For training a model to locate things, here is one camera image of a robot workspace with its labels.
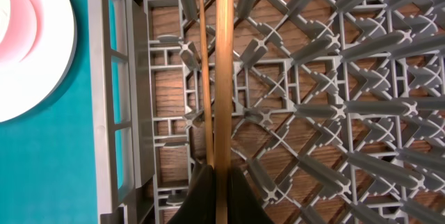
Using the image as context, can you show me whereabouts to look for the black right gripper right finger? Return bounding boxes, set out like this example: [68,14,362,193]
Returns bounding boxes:
[227,166,273,224]

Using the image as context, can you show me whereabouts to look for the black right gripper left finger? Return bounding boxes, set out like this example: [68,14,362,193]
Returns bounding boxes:
[168,164,216,224]

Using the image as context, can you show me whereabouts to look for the wooden chopstick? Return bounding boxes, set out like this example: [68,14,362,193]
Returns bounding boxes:
[200,0,214,166]
[214,0,234,224]

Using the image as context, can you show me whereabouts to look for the grey dishwasher rack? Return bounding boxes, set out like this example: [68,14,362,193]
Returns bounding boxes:
[88,0,444,223]

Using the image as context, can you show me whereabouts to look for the teal serving tray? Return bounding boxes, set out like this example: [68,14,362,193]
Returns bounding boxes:
[1,0,137,223]

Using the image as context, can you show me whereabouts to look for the pink plate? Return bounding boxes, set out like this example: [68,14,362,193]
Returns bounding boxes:
[1,0,77,122]

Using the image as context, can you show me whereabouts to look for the pink bowl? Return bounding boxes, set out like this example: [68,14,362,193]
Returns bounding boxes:
[1,0,42,65]

